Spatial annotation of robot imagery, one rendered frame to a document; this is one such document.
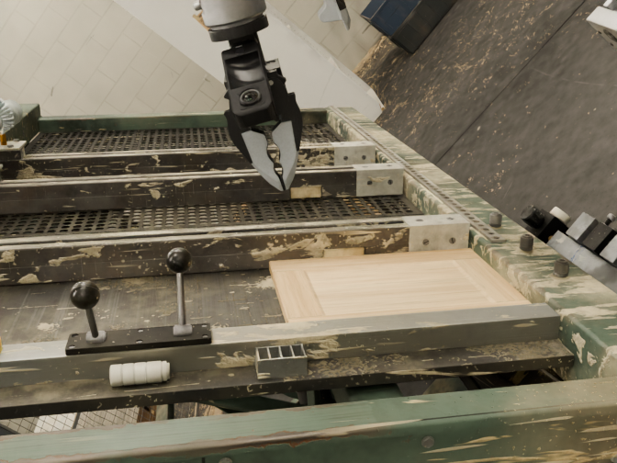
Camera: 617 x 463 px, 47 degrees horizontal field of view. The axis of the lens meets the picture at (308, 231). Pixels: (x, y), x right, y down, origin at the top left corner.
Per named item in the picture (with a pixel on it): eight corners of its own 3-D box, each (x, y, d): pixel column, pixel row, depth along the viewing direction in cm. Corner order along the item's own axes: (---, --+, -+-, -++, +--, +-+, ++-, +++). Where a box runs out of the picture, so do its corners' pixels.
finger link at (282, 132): (305, 171, 95) (287, 105, 92) (308, 186, 90) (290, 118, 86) (283, 176, 96) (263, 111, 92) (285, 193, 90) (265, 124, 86)
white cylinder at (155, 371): (110, 390, 97) (170, 385, 98) (108, 371, 96) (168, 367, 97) (112, 379, 100) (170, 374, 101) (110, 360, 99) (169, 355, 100)
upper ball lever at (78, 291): (110, 353, 100) (97, 297, 90) (83, 355, 100) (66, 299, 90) (111, 331, 103) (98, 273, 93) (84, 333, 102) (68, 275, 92)
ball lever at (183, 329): (196, 338, 101) (191, 244, 103) (169, 340, 100) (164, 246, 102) (196, 339, 104) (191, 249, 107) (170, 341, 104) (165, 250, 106)
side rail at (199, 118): (327, 138, 287) (327, 110, 283) (40, 148, 270) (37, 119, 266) (323, 133, 294) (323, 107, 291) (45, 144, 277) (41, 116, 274)
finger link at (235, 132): (275, 152, 90) (256, 86, 86) (276, 157, 88) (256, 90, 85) (240, 163, 90) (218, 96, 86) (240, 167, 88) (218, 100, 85)
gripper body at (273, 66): (292, 101, 93) (267, 7, 88) (296, 118, 85) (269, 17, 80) (236, 116, 93) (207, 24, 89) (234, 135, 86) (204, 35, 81)
